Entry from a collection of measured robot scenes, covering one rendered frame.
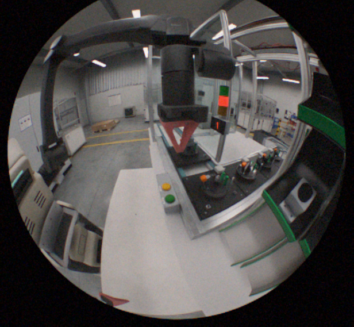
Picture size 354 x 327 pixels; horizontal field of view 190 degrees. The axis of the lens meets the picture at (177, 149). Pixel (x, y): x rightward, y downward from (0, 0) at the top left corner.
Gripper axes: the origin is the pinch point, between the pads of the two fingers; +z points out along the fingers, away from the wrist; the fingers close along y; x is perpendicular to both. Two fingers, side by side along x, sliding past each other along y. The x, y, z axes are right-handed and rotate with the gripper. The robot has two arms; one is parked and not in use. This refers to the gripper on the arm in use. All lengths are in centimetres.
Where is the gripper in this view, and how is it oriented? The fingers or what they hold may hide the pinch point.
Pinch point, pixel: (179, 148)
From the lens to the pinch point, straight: 21.8
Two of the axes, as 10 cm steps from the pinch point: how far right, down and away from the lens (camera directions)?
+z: 0.3, 8.6, 5.0
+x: -9.5, 1.8, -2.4
